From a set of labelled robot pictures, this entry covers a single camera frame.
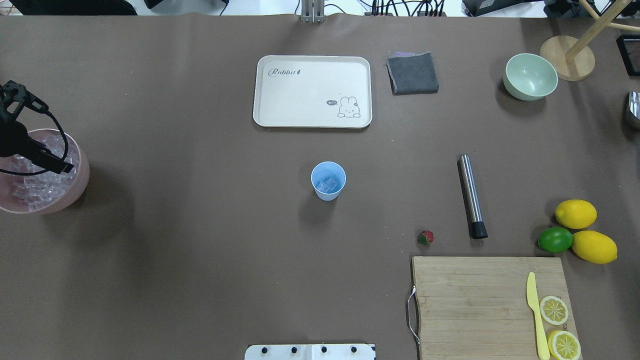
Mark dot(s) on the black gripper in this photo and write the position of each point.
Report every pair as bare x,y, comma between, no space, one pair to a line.
12,138

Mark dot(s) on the light blue plastic cup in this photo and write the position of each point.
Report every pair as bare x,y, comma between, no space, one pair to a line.
326,169

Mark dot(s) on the clear ice cube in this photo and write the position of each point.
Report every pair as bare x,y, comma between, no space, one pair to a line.
327,186

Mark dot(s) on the pile of ice cubes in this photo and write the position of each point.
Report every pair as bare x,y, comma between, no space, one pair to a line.
45,187

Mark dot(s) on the pink bowl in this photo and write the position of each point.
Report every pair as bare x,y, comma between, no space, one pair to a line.
75,190

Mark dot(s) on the cream rabbit tray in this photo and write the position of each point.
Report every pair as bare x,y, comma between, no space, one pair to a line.
313,91

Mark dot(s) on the grey folded cloth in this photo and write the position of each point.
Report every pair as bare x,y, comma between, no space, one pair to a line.
412,73

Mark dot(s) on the red strawberry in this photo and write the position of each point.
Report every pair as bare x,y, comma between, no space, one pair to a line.
425,237

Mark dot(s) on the steel muddler black tip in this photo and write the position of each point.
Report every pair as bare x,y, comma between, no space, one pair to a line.
477,227

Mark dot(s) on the wooden cutting board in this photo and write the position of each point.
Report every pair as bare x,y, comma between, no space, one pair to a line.
475,307

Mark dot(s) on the mint green bowl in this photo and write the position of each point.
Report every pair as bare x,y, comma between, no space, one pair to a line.
529,77

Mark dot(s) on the yellow plastic knife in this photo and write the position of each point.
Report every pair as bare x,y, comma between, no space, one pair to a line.
541,345

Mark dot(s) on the green lime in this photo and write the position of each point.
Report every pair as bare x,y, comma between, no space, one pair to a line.
555,240

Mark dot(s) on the wooden mug tree stand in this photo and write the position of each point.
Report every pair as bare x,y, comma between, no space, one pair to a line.
571,57

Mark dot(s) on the lemon slice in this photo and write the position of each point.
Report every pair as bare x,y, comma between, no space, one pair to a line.
564,345
554,310

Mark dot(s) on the yellow lemon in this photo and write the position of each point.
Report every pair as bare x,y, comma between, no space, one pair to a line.
594,247
575,214

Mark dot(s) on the aluminium frame post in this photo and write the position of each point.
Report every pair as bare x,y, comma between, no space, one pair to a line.
312,11

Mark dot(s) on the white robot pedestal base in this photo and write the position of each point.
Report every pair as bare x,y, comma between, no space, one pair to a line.
319,351

